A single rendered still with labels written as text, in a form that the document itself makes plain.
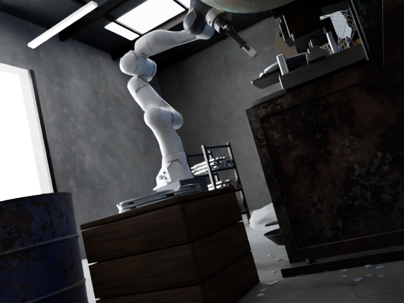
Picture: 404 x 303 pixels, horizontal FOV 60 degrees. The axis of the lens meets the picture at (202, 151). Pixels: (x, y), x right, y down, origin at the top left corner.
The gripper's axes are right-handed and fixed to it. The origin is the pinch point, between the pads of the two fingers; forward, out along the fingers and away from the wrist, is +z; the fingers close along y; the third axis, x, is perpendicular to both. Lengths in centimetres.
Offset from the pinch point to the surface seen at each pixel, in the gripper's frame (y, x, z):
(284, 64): 9.4, 5.0, 19.0
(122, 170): -451, -347, -238
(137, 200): 54, -55, 31
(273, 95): 17.0, -5.8, 27.2
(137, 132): -534, -304, -316
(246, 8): 23.4, 9.7, -1.4
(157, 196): 52, -50, 34
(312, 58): 16.0, 13.0, 27.5
